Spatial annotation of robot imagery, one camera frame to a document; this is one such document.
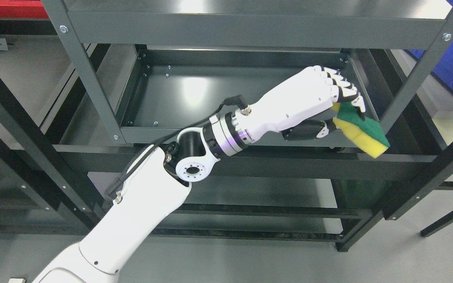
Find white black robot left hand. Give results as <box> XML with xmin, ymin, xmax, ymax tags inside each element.
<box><xmin>236</xmin><ymin>66</ymin><xmax>366</xmax><ymax>143</ymax></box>

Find green yellow sponge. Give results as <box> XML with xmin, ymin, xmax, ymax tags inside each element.
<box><xmin>331</xmin><ymin>103</ymin><xmax>390</xmax><ymax>159</ymax></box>

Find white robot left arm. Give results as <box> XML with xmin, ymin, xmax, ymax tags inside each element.
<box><xmin>34</xmin><ymin>96</ymin><xmax>250</xmax><ymax>283</ymax></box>

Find grey metal shelf unit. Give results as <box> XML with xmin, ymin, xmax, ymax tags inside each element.
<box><xmin>43</xmin><ymin>0</ymin><xmax>453</xmax><ymax>144</ymax></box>

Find dark metal shelf rack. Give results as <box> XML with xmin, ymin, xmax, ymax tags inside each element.
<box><xmin>0</xmin><ymin>36</ymin><xmax>445</xmax><ymax>251</ymax></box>

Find red object top left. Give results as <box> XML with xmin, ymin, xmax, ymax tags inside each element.
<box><xmin>0</xmin><ymin>0</ymin><xmax>49</xmax><ymax>18</ymax></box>

